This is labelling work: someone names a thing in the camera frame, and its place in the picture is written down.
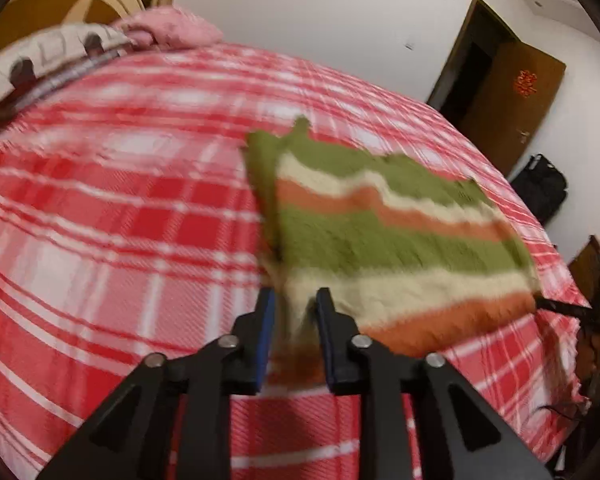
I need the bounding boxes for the green striped knit sweater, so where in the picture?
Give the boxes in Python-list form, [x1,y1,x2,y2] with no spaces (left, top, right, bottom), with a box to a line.
[243,117,541,387]

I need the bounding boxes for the red plaid bed sheet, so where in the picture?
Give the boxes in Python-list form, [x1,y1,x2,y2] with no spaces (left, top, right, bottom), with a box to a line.
[0,44,581,479]

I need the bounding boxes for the black bag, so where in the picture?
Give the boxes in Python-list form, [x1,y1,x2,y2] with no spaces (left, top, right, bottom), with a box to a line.
[510,154,568,226]

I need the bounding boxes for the brown wooden door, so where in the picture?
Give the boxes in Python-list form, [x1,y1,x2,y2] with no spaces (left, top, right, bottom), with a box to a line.
[456,39,567,179]

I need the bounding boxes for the red door ornament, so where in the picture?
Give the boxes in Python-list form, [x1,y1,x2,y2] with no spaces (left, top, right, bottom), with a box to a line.
[513,70,538,98]

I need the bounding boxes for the white patterned pillow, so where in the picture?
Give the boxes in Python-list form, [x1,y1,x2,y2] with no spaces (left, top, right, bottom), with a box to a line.
[0,23,132,104]

